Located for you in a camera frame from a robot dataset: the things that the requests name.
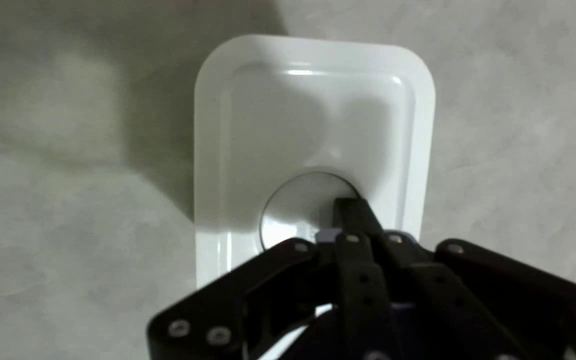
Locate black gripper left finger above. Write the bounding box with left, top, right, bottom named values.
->
left=145, top=195, right=396, bottom=360

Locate white container lid with button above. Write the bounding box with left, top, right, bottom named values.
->
left=192, top=32, right=437, bottom=360

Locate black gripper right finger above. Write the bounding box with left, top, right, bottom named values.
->
left=355, top=195, right=576, bottom=360

